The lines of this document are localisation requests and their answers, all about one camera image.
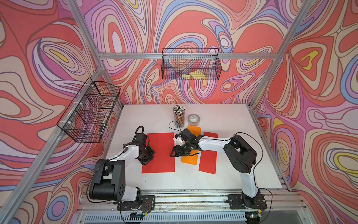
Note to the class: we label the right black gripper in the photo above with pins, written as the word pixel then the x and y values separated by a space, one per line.
pixel 177 151

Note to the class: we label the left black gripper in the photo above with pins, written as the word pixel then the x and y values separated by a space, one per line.
pixel 151 152

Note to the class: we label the orange paper sheet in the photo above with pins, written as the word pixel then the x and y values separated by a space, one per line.
pixel 192 159

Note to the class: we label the red paper sheet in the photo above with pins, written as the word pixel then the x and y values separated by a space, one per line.
pixel 162 144
pixel 208 160

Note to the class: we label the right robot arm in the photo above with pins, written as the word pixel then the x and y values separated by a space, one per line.
pixel 241 155

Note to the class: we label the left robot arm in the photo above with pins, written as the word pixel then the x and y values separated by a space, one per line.
pixel 108 182

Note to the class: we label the clear tape roll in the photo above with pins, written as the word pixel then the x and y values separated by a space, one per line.
pixel 193 120

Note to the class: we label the pencil cup with pencils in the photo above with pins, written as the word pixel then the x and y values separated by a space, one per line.
pixel 179 113

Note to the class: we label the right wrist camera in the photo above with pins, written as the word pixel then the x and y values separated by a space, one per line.
pixel 183 137

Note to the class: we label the left wall wire basket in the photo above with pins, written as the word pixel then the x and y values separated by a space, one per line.
pixel 85 121

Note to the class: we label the wall wire basket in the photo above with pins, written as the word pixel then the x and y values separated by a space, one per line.
pixel 85 121
pixel 191 63

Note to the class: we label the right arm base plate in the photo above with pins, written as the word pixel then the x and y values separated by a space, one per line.
pixel 241 201

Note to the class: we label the back wall wire basket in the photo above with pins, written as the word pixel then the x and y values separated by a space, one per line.
pixel 191 63

